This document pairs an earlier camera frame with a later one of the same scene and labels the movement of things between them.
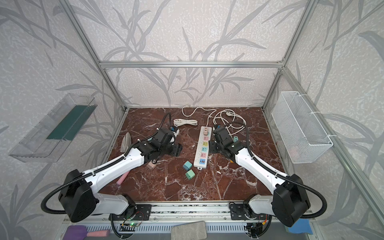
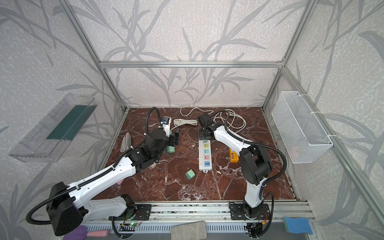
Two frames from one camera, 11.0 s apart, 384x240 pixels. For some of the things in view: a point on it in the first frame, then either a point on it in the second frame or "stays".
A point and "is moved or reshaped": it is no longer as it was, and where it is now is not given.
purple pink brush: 80,232 stays
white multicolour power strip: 201,156 is moved or reshaped
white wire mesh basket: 300,130 stays
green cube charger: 190,174 stays
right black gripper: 214,145 → 203,132
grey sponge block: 193,230 stays
